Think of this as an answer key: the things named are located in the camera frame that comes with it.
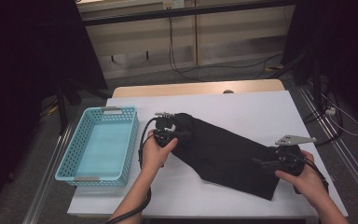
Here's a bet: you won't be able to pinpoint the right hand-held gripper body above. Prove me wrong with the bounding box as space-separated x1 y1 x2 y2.
268 133 318 177

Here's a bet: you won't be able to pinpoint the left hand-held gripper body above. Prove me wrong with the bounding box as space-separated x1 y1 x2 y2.
152 111 185 148

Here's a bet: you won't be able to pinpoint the black shorts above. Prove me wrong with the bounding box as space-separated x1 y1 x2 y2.
164 112 282 202

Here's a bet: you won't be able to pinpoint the light blue perforated plastic basket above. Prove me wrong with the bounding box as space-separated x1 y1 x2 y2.
54 105 140 188

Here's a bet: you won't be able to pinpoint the person's left hand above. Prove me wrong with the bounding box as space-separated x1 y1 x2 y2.
141 129 179 175

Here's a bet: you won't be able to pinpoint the person's right hand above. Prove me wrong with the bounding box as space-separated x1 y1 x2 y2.
274 149 329 207

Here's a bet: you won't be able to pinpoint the light wooden table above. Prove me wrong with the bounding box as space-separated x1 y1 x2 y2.
111 78 286 100

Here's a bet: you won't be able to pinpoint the white table mat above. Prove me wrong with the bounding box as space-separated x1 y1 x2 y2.
66 90 350 219

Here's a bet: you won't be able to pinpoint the black stand legs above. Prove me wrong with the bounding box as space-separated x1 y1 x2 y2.
55 78 113 135

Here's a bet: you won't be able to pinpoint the long wooden counter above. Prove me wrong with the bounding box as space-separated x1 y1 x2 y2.
76 0 296 80

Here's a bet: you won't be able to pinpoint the black curtain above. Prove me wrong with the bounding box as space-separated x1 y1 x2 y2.
0 0 108 213
281 0 358 126

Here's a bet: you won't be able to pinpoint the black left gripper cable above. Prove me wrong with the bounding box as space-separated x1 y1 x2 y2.
104 117 158 224

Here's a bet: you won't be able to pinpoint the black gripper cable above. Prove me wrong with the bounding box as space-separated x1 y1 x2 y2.
300 156 331 194
104 117 158 224

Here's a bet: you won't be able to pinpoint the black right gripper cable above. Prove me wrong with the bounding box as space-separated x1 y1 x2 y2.
300 156 331 194

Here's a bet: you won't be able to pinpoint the white cable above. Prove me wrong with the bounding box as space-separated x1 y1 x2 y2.
321 92 358 137

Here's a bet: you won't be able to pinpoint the black power cable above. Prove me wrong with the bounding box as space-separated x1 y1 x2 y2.
167 7 284 83

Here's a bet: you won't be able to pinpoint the black camera stand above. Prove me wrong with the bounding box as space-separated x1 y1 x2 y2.
268 50 324 110

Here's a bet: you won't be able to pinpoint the white wall socket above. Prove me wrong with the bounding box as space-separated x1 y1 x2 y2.
162 0 186 10

